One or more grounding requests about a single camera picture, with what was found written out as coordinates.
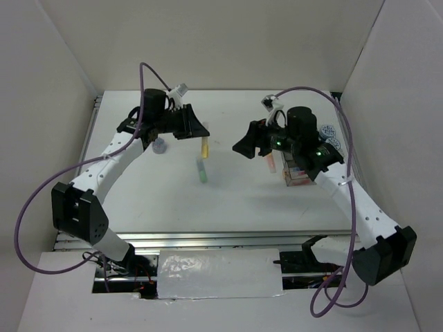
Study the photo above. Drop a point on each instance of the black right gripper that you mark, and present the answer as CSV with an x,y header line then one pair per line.
x,y
256,136

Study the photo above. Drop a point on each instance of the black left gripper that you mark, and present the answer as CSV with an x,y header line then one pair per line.
x,y
192,127

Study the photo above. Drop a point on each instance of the yellow highlighter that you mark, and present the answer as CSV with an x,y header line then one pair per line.
x,y
204,143

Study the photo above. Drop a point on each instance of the blue white glue jar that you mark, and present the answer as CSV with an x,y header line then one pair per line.
x,y
327,131

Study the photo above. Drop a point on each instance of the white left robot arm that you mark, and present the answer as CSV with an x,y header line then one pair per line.
x,y
77,206

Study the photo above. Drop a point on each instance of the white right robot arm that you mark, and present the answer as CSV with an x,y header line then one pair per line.
x,y
386,246

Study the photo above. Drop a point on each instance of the orange pink highlighter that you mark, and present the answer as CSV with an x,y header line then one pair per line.
x,y
271,163

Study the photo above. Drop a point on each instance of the green highlighter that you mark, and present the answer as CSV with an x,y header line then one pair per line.
x,y
201,170

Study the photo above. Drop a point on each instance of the smoky plastic desk organizer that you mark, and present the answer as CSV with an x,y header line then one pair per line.
x,y
304,168

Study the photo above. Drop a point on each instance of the white front cover plate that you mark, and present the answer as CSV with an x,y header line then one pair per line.
x,y
214,274

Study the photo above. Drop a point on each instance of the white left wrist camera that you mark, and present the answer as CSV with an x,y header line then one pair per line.
x,y
176,95

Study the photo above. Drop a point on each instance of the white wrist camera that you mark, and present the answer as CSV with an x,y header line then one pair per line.
x,y
274,106
176,95

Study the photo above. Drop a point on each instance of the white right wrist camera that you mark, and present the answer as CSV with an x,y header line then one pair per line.
x,y
274,106

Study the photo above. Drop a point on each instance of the right side aluminium rail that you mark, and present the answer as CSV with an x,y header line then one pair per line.
x,y
356,170

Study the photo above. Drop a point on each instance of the aluminium table edge rail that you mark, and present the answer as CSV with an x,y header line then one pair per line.
x,y
206,240

